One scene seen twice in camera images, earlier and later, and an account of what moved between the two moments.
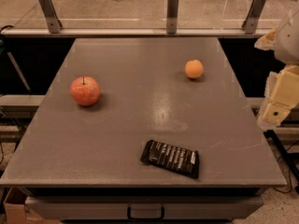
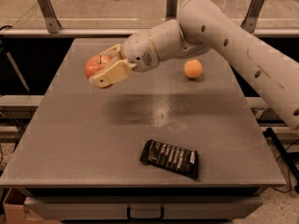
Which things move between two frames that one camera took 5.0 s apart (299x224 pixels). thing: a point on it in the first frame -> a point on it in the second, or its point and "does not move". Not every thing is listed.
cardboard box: (17, 212) does not move
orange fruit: (193, 69) does not move
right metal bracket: (249, 24) does not move
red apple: (85, 91) -> (95, 63)
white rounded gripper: (288, 44) -> (139, 52)
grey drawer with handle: (143, 207) does not move
